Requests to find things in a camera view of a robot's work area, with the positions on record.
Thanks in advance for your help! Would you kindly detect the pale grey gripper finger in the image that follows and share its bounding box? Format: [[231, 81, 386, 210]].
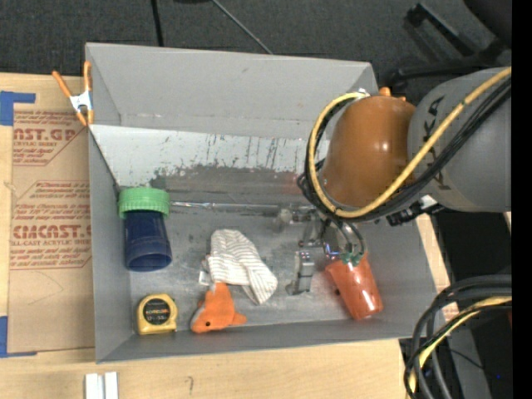
[[285, 250, 316, 297]]

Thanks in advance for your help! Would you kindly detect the orange plastic cup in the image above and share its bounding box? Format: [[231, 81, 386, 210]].
[[323, 252, 385, 322]]

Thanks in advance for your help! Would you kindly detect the white striped cloth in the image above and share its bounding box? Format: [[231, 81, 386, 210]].
[[200, 229, 279, 306]]

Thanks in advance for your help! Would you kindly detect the orange toy fish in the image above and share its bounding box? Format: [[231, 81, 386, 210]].
[[190, 281, 249, 335]]

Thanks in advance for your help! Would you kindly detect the yellow tape measure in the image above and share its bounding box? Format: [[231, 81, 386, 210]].
[[135, 293, 180, 336]]

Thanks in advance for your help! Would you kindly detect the blue jar with green lid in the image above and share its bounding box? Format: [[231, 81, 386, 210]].
[[117, 186, 174, 273]]

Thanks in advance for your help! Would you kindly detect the grey metal bin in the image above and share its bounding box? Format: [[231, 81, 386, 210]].
[[84, 42, 438, 364]]

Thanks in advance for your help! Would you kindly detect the brown cardboard board red print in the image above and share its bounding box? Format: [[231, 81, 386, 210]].
[[0, 71, 97, 359]]

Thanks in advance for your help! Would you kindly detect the black cylinder on white bracket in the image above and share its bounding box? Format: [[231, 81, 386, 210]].
[[386, 195, 440, 227]]

